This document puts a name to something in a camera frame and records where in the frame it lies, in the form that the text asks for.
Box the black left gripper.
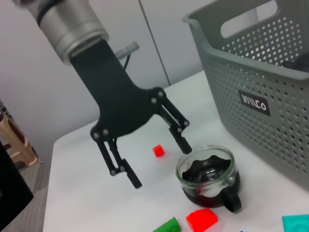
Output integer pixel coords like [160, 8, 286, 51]
[69, 40, 193, 189]

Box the glass teacup black sleeve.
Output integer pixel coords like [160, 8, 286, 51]
[175, 144, 243, 213]

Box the grey perforated storage bin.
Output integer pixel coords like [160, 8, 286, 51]
[182, 0, 309, 194]

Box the tiny red cube brick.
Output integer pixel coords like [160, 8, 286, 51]
[152, 144, 165, 158]

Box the green notched brick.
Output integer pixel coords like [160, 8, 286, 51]
[152, 217, 182, 232]

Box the bright red rectangular brick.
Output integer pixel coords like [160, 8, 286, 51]
[185, 209, 219, 232]

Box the left gripper silver connector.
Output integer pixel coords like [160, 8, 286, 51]
[115, 41, 140, 58]

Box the beige plastic stool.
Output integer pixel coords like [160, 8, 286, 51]
[0, 113, 39, 170]

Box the black monitor back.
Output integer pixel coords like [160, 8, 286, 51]
[0, 140, 34, 230]

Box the teal square brick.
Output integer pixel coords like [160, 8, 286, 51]
[281, 214, 309, 232]

